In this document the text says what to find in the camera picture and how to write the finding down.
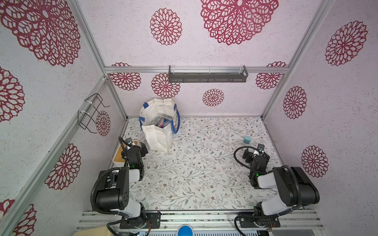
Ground white canvas bag blue handles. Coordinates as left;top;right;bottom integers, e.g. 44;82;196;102
139;98;181;152

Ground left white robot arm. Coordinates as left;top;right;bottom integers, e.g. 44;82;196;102
90;137;148;228

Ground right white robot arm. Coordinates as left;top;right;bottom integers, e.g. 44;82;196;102
233;144;320;221

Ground white box wooden lid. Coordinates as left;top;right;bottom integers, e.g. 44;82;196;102
112;139;139;167

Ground small teal cube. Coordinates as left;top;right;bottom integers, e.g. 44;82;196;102
243;136;251;144

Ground blue round button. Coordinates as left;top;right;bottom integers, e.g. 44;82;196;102
176;225;195;236

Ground black wire wall rack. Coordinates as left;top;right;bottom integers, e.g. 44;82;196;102
77;93;111;136

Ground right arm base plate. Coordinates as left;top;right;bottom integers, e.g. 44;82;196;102
234;212;281;228

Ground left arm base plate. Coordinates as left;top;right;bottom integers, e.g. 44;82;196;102
120;211;161;230

